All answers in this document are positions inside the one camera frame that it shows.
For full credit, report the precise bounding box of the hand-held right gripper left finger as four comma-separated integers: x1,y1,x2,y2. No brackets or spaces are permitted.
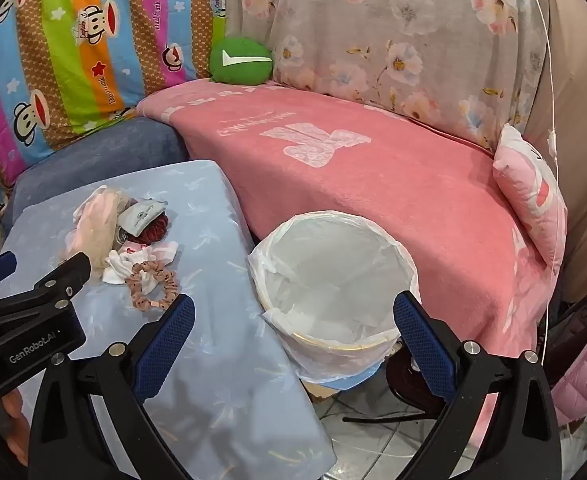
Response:
28,294,196,480

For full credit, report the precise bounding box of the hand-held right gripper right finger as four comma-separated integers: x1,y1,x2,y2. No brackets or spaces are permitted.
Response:
392,290,561,480

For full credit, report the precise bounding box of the beige stocking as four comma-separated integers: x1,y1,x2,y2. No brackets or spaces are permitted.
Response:
60,185,130,267

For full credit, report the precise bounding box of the grey drawstring pouch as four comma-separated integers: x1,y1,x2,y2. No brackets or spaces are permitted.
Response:
118,199,169,237

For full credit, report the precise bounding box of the bin with white plastic bag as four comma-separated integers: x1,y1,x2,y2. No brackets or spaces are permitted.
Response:
247,211,421,383

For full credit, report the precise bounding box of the person's left hand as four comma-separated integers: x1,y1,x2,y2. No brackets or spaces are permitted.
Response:
0,390,32,461

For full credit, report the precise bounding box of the dark stool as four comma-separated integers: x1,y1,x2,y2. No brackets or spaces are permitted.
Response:
386,342,450,415

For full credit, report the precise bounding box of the light blue palm print cloth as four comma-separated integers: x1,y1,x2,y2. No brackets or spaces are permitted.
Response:
0,160,335,480

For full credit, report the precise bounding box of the white cloth with pink trim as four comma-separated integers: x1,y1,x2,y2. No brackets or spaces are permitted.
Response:
102,240,180,285

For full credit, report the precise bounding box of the pink dotted scrunchie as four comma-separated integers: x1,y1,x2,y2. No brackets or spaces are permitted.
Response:
126,260,180,311

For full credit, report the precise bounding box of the light blue plastic object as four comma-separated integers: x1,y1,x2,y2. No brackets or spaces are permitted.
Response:
303,365,380,397

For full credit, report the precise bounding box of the dark red scrunchie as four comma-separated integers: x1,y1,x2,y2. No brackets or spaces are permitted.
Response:
140,212,172,247

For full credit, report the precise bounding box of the blue-grey cushion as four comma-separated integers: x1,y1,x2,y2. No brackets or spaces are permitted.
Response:
0,117,189,233

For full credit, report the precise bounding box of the pink puffer jacket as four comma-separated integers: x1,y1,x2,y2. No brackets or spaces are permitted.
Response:
548,320,587,431

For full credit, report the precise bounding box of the pink blanket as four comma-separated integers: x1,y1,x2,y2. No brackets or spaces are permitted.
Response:
136,79,549,441

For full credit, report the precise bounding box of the pink cartoon pillow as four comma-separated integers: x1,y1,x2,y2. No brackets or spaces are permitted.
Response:
492,124,569,268

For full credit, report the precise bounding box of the striped cartoon print pillow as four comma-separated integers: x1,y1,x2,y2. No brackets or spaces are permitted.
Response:
0,0,229,216

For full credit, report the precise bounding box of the beige curtain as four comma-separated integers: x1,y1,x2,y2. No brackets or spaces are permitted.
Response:
523,0,587,273

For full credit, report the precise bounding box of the green round cushion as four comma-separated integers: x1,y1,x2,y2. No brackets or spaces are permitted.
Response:
209,36,274,85

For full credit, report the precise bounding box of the grey floral pillow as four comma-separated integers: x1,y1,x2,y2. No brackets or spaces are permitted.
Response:
226,0,549,150

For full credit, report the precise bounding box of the thin white cable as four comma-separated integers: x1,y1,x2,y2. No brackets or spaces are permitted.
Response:
521,0,564,361

